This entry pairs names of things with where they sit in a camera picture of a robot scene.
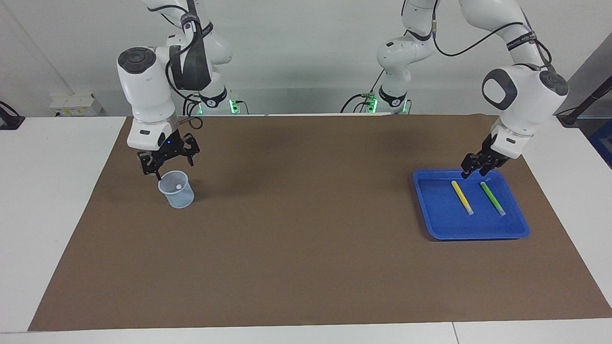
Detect brown table mat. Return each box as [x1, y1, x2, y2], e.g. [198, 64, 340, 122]
[28, 115, 612, 332]

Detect black base power cables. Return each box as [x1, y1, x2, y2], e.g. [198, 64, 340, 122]
[340, 67, 385, 114]

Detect blue floor object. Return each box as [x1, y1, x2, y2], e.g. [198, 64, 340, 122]
[587, 119, 612, 169]

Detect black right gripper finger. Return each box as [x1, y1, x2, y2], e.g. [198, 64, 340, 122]
[176, 135, 201, 167]
[137, 150, 167, 182]

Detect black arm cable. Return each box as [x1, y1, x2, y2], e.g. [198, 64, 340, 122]
[143, 0, 206, 130]
[432, 0, 555, 72]

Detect white wall socket box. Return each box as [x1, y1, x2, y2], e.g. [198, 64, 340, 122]
[49, 93, 103, 117]

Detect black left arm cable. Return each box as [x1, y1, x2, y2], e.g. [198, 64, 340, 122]
[432, 0, 555, 72]

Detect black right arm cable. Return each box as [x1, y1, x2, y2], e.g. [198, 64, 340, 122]
[143, 0, 206, 130]

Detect black stand pole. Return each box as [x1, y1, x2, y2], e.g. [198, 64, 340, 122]
[556, 75, 612, 128]

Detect translucent plastic cup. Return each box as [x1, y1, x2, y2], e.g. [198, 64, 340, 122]
[158, 171, 196, 209]

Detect green marker pen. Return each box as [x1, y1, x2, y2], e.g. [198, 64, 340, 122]
[480, 181, 507, 217]

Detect yellow marker pen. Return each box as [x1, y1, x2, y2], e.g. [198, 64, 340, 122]
[451, 180, 475, 215]

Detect blue plastic tray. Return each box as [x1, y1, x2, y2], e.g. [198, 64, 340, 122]
[412, 168, 530, 240]

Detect black clamp mount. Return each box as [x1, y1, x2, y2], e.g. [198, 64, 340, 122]
[0, 101, 25, 130]

